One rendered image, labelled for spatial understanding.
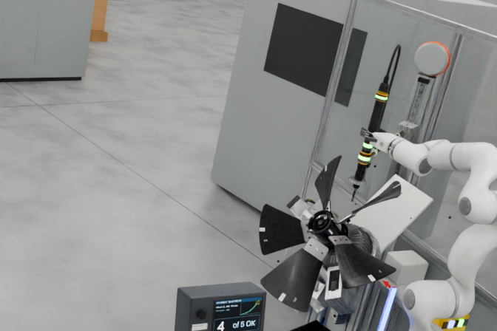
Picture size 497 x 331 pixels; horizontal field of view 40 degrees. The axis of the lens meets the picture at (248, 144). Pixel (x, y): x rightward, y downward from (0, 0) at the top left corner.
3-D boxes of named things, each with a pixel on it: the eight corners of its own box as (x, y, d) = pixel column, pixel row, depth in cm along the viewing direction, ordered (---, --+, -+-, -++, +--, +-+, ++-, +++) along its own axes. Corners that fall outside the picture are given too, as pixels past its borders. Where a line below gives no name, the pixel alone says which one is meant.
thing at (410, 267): (402, 265, 337) (408, 245, 334) (423, 283, 324) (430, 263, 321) (376, 267, 329) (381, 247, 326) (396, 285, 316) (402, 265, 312)
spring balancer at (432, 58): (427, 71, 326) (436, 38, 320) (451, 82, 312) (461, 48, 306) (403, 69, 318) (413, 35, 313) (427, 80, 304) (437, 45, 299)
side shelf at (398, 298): (399, 267, 340) (400, 262, 339) (447, 309, 311) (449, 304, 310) (361, 270, 329) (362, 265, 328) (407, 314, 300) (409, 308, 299)
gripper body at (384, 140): (384, 158, 243) (366, 145, 252) (406, 158, 248) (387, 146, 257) (390, 138, 240) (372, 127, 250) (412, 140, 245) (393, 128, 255)
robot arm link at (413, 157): (414, 137, 242) (393, 143, 239) (438, 151, 232) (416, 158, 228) (413, 157, 246) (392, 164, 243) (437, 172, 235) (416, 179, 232)
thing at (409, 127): (399, 135, 323) (404, 118, 320) (413, 140, 320) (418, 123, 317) (393, 139, 314) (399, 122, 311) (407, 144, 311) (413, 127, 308)
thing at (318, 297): (315, 303, 288) (324, 289, 290) (325, 308, 283) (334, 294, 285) (306, 294, 283) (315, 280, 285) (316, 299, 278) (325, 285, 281)
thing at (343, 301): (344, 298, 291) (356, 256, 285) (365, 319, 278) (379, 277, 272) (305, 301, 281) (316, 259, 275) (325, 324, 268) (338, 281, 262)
